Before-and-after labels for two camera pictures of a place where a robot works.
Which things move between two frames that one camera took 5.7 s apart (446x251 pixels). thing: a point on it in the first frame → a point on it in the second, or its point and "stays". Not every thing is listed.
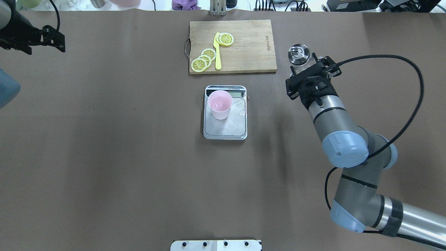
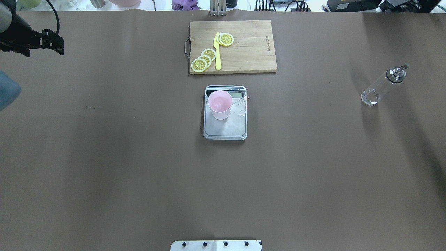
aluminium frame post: [218, 7] stays
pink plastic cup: [220, 102] stays
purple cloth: [185, 5] stays
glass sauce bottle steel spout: [299, 55] → [370, 96]
